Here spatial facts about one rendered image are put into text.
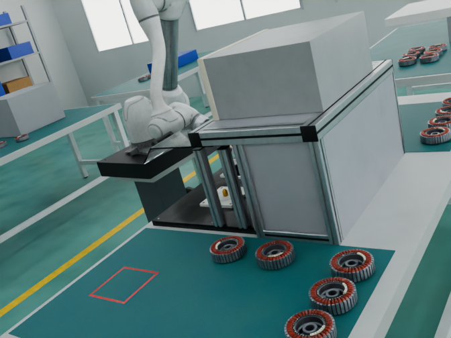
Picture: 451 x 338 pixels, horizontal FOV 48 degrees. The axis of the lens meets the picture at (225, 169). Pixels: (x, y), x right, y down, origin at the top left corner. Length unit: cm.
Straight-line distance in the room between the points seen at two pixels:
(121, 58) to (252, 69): 745
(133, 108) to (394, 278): 166
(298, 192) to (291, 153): 12
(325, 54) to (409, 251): 59
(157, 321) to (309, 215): 52
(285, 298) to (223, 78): 69
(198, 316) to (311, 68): 73
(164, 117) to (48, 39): 749
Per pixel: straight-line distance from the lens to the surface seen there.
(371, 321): 122
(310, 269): 142
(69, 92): 972
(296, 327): 119
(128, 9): 853
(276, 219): 157
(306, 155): 142
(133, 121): 260
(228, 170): 158
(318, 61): 145
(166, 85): 266
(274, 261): 143
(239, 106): 159
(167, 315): 141
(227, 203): 185
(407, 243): 147
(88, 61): 953
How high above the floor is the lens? 151
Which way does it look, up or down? 19 degrees down
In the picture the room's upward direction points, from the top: 15 degrees counter-clockwise
